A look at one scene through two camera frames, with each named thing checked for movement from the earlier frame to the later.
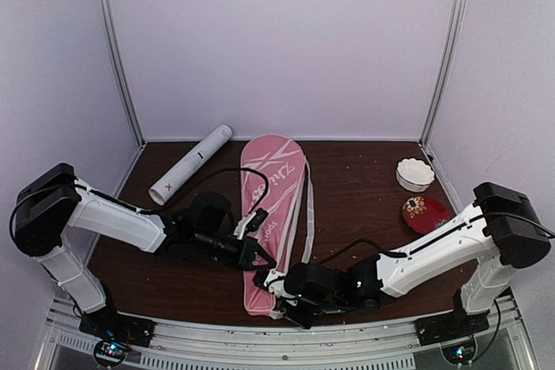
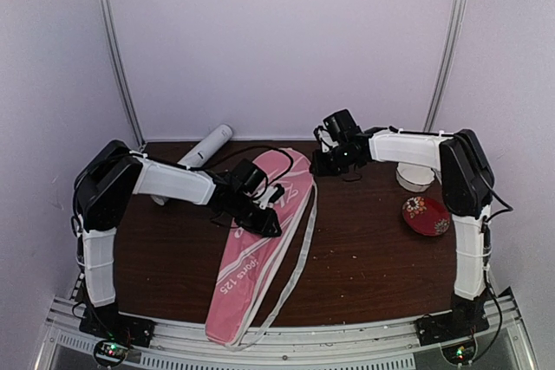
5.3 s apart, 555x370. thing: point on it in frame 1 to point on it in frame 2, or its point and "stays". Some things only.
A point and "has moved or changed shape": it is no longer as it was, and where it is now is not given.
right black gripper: (303, 320) to (322, 169)
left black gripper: (250, 247) to (264, 226)
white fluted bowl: (414, 174) stays
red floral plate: (424, 215) stays
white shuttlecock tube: (163, 189) stays
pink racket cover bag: (277, 205) has moved or changed shape
